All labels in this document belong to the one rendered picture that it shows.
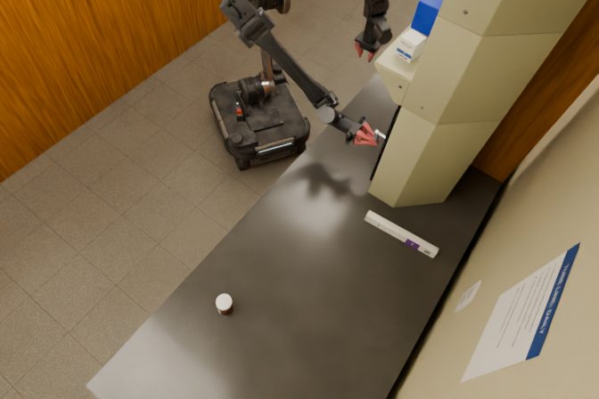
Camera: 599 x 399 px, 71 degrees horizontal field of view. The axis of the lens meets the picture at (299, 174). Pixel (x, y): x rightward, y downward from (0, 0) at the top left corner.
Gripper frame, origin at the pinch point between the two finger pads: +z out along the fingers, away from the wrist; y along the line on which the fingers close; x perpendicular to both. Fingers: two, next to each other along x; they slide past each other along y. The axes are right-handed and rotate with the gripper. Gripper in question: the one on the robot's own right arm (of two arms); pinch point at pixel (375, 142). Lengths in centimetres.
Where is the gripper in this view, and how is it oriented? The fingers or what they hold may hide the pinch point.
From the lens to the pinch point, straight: 148.2
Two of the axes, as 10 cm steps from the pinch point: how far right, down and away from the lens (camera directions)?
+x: 0.2, 4.7, 8.8
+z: 8.0, 5.2, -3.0
